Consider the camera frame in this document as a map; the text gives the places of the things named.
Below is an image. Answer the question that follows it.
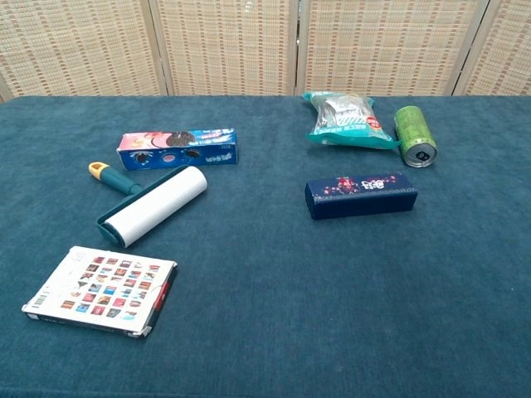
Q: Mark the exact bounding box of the teal snack bag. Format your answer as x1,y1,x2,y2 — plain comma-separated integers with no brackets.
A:
301,90,402,151

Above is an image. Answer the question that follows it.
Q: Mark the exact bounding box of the white picture-printed card box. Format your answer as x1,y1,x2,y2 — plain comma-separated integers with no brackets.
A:
21,245,179,339

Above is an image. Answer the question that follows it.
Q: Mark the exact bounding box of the green drink can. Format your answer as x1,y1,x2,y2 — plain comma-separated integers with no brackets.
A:
392,104,438,168

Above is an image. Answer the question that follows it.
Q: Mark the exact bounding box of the blue tablecloth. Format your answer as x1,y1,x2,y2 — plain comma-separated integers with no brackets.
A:
0,95,531,398

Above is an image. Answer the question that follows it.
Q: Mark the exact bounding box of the woven bamboo screen panel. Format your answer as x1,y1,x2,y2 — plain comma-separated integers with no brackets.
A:
0,0,169,104
149,0,300,97
295,0,493,97
454,0,531,97

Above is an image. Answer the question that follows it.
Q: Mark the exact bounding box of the blue cookie box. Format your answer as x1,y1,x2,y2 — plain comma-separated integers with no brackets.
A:
116,127,240,172

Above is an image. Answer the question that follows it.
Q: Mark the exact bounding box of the navy blue glasses case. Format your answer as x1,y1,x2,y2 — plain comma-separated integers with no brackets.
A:
304,172,419,221

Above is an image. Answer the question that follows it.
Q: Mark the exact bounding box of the teal lint roller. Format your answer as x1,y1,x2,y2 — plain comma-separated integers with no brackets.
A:
88,161,208,249

